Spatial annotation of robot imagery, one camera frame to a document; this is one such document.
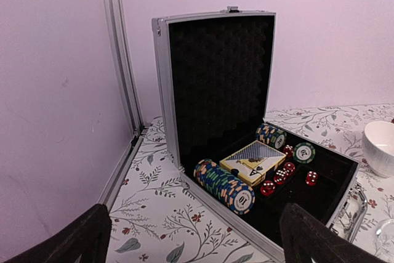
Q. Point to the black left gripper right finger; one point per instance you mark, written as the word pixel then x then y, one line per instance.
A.
pixel 305 239

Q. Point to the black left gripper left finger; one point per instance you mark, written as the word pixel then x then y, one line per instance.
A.
pixel 86 239

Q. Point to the red die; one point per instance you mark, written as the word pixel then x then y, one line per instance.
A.
pixel 288 151
pixel 280 176
pixel 267 188
pixel 289 168
pixel 311 178

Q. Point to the floral tablecloth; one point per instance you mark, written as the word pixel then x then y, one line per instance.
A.
pixel 155 219

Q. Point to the long poker chip row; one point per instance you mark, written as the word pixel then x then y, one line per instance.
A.
pixel 223 185

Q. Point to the clear drinking glass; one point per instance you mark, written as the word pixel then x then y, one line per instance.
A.
pixel 383 240

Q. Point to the green twenty poker chip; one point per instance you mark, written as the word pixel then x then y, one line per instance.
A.
pixel 304 153

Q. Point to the boxed playing card deck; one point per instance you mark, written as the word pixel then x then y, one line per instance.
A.
pixel 253 163

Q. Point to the short poker chip row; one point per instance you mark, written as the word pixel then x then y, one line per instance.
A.
pixel 271 136

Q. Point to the white ceramic bowl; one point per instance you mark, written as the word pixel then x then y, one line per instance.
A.
pixel 377 142

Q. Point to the aluminium frame post left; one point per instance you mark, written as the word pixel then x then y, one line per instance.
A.
pixel 123 65

